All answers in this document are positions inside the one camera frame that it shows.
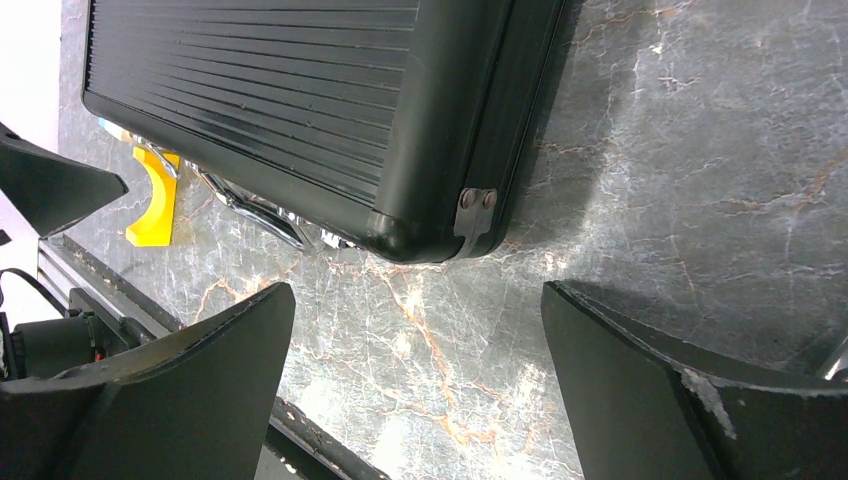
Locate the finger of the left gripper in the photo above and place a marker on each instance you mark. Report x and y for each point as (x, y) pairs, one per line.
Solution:
(51, 192)

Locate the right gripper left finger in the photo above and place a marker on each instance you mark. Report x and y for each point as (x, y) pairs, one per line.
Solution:
(194, 404)

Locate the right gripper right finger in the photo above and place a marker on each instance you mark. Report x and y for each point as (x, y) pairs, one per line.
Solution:
(645, 405)

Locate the black poker case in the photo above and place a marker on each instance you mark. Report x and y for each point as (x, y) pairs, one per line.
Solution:
(398, 126)

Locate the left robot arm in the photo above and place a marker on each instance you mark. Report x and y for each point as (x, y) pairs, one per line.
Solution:
(84, 331)

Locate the yellow long block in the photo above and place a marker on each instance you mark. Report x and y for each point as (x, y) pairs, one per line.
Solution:
(154, 227)

